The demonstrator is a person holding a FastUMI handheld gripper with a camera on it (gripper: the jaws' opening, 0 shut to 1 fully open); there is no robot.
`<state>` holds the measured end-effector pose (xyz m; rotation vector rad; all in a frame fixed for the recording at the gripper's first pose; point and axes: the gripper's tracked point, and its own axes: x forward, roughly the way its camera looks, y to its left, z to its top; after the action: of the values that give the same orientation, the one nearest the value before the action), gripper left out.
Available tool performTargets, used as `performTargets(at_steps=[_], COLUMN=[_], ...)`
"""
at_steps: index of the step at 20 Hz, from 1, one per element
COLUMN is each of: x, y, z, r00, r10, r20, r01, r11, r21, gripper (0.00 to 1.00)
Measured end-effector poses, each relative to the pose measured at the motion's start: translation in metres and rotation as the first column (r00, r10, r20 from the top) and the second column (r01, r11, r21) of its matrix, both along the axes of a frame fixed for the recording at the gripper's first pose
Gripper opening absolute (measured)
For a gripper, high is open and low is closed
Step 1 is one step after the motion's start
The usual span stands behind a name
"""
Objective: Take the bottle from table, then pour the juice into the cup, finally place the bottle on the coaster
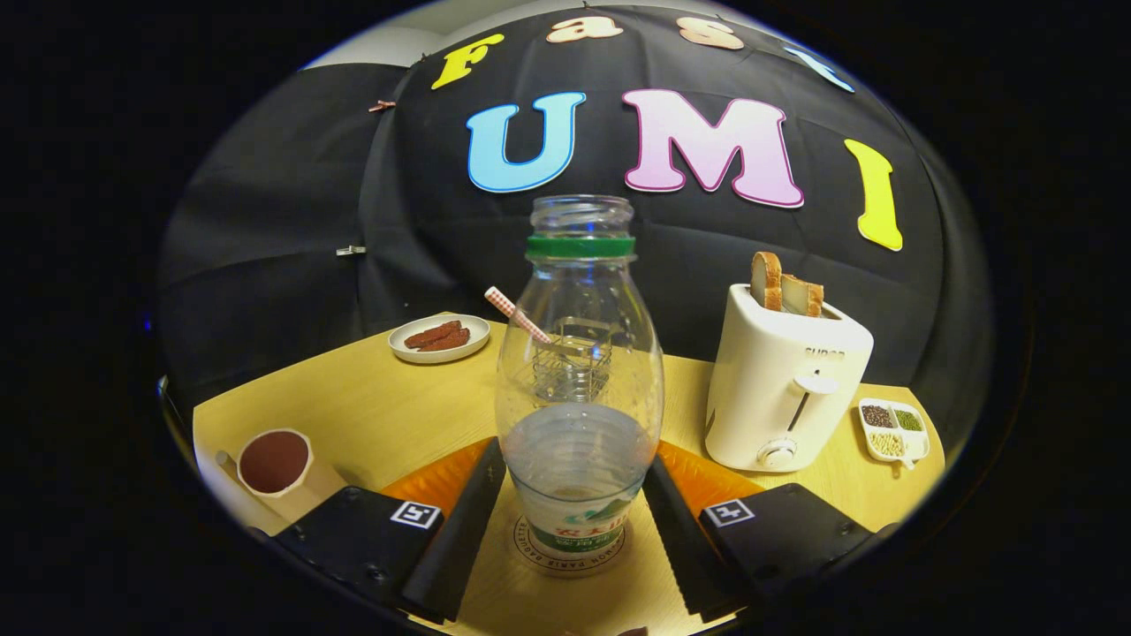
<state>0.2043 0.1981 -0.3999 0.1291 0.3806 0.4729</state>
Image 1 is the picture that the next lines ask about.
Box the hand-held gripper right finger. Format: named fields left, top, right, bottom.
left=641, top=438, right=900, bottom=625

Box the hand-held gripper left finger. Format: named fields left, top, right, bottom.
left=269, top=437, right=509, bottom=625

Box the round cork coaster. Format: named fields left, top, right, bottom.
left=511, top=514, right=630, bottom=579

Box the clear plastic bottle green ring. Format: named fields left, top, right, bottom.
left=495, top=194, right=665, bottom=560

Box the beige cup with handle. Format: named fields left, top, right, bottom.
left=215, top=428, right=350, bottom=524

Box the wooden table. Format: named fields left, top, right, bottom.
left=192, top=311, right=946, bottom=636

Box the white toaster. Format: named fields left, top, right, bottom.
left=704, top=283, right=876, bottom=473

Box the ribbed clear glass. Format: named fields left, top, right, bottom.
left=533, top=316, right=613, bottom=405

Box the small white round plate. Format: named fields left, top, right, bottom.
left=388, top=314, right=492, bottom=365

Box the red checked straw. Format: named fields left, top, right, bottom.
left=483, top=285, right=553, bottom=345

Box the white divided dish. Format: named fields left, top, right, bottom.
left=858, top=397, right=931, bottom=470

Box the toast slice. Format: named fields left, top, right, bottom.
left=751, top=251, right=785, bottom=312
left=781, top=274, right=825, bottom=318

